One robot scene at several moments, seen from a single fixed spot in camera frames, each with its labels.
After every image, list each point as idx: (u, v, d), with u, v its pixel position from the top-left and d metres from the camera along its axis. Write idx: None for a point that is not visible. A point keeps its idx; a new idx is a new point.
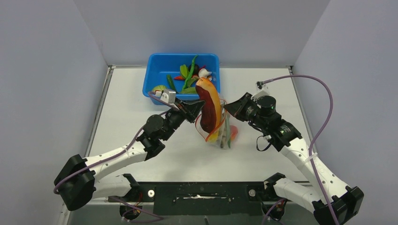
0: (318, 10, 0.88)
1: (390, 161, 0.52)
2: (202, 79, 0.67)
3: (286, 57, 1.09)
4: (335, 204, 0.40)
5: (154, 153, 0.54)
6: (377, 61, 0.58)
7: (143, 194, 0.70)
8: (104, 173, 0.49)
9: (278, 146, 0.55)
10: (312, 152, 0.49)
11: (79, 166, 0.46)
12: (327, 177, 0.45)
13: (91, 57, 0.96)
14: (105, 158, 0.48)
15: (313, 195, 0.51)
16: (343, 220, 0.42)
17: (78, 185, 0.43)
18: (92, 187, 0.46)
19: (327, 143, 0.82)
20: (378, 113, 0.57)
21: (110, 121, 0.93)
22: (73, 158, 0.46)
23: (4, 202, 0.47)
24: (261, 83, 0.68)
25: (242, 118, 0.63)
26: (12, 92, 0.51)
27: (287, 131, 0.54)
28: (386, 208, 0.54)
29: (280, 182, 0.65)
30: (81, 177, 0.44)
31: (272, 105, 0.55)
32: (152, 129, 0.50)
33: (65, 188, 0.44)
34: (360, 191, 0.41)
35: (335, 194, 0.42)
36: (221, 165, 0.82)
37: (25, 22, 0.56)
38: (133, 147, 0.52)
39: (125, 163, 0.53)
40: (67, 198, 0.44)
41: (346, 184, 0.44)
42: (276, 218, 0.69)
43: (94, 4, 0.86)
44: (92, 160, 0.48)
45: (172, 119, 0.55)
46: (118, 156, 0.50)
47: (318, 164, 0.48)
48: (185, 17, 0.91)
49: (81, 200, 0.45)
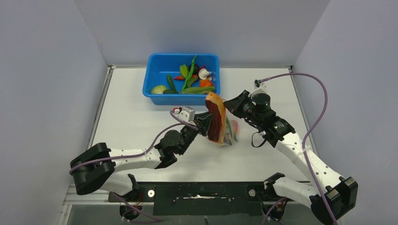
0: (318, 10, 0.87)
1: (389, 161, 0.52)
2: (211, 93, 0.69)
3: (286, 57, 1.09)
4: (329, 193, 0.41)
5: (165, 164, 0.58)
6: (377, 60, 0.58)
7: (143, 194, 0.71)
8: (121, 168, 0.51)
9: (272, 142, 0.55)
10: (305, 145, 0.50)
11: (101, 153, 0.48)
12: (321, 168, 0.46)
13: (91, 58, 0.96)
14: (126, 155, 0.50)
15: (310, 190, 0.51)
16: (339, 211, 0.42)
17: (95, 172, 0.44)
18: (106, 178, 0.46)
19: (326, 143, 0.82)
20: (378, 113, 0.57)
21: (110, 120, 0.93)
22: (98, 145, 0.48)
23: (3, 202, 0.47)
24: (258, 81, 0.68)
25: (239, 115, 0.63)
26: (12, 92, 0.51)
27: (281, 126, 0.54)
28: (384, 208, 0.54)
29: (279, 181, 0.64)
30: (102, 164, 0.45)
31: (266, 102, 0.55)
32: (169, 143, 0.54)
33: (80, 170, 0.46)
34: (354, 181, 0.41)
35: (328, 184, 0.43)
36: (221, 164, 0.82)
37: (25, 24, 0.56)
38: (150, 153, 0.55)
39: (140, 165, 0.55)
40: (80, 182, 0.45)
41: (339, 175, 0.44)
42: (276, 218, 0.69)
43: (94, 4, 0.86)
44: (115, 152, 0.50)
45: (188, 133, 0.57)
46: (138, 157, 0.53)
47: (312, 156, 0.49)
48: (184, 17, 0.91)
49: (91, 188, 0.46)
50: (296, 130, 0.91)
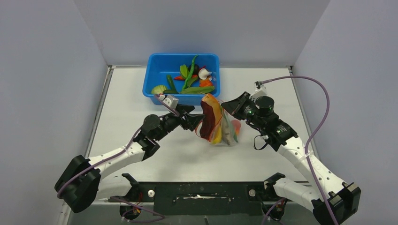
0: (319, 10, 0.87)
1: (389, 161, 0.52)
2: (208, 96, 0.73)
3: (287, 57, 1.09)
4: (332, 199, 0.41)
5: (151, 153, 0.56)
6: (376, 61, 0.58)
7: (143, 194, 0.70)
8: (107, 172, 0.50)
9: (275, 146, 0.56)
10: (308, 150, 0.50)
11: (82, 166, 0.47)
12: (324, 174, 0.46)
13: (91, 58, 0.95)
14: (106, 157, 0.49)
15: (312, 194, 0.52)
16: (341, 217, 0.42)
17: (83, 184, 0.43)
18: (97, 187, 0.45)
19: (326, 143, 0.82)
20: (378, 114, 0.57)
21: (110, 120, 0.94)
22: (75, 159, 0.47)
23: (4, 203, 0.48)
24: (259, 83, 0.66)
25: (240, 116, 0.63)
26: (12, 92, 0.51)
27: (283, 131, 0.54)
28: (384, 209, 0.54)
29: (279, 182, 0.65)
30: (86, 175, 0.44)
31: (270, 106, 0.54)
32: (150, 127, 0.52)
33: (67, 190, 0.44)
34: (357, 187, 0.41)
35: (331, 191, 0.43)
36: (221, 164, 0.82)
37: (24, 24, 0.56)
38: (131, 147, 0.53)
39: (125, 163, 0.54)
40: (71, 200, 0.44)
41: (342, 181, 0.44)
42: (276, 218, 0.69)
43: (93, 4, 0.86)
44: (95, 160, 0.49)
45: (168, 122, 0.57)
46: (119, 155, 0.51)
47: (315, 161, 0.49)
48: (184, 17, 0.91)
49: (85, 201, 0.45)
50: (296, 131, 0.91)
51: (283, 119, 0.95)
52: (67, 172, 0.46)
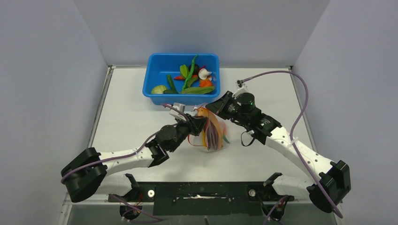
0: (319, 10, 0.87)
1: (390, 161, 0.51)
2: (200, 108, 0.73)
3: (287, 57, 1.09)
4: (324, 180, 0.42)
5: (158, 162, 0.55)
6: (375, 61, 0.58)
7: (143, 194, 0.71)
8: (115, 169, 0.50)
9: (262, 139, 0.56)
10: (293, 137, 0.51)
11: (91, 158, 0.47)
12: (312, 157, 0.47)
13: (91, 59, 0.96)
14: (116, 155, 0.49)
15: (306, 183, 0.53)
16: (337, 197, 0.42)
17: (88, 176, 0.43)
18: (100, 182, 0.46)
19: (326, 142, 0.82)
20: (378, 113, 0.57)
21: (111, 120, 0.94)
22: (88, 150, 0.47)
23: (3, 202, 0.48)
24: (241, 82, 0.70)
25: (225, 116, 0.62)
26: (11, 91, 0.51)
27: (267, 123, 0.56)
28: (386, 208, 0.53)
29: (277, 179, 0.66)
30: (93, 168, 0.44)
31: (251, 101, 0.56)
32: (164, 137, 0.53)
33: (71, 177, 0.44)
34: (345, 164, 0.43)
35: (322, 171, 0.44)
36: (220, 164, 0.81)
37: (24, 24, 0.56)
38: (141, 152, 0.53)
39: (131, 166, 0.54)
40: (72, 189, 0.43)
41: (330, 161, 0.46)
42: (275, 218, 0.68)
43: (93, 4, 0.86)
44: (105, 155, 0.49)
45: (181, 130, 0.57)
46: (129, 157, 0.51)
47: (302, 146, 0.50)
48: (184, 17, 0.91)
49: (86, 193, 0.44)
50: (296, 131, 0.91)
51: (283, 118, 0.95)
52: (76, 161, 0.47)
